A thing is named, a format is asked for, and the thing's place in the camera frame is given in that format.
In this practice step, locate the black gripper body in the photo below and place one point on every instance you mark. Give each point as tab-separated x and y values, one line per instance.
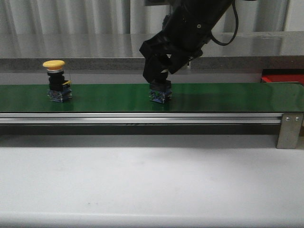
182	31

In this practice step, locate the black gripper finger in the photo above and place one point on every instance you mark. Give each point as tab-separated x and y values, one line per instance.
156	67
180	59

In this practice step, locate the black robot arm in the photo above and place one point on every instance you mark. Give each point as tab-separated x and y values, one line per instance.
212	10

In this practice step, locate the grey stone counter right slab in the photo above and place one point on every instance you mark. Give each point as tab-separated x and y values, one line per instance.
253	51

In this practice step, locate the grey stone counter slab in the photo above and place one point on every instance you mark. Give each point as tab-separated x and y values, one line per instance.
253	51
80	52

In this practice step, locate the red plastic tray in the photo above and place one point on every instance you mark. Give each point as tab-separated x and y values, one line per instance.
284	78

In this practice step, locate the green conveyor belt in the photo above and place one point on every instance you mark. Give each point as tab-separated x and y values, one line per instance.
207	97

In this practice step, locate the grey stone counter left slab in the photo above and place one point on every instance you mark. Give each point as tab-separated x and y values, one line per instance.
80	52

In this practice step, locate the grey pleated curtain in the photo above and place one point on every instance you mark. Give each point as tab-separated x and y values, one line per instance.
120	16

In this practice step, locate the aluminium conveyor frame rail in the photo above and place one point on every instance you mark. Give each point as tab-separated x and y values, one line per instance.
140	118

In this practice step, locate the steel conveyor support bracket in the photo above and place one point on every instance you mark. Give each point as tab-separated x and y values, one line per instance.
289	130

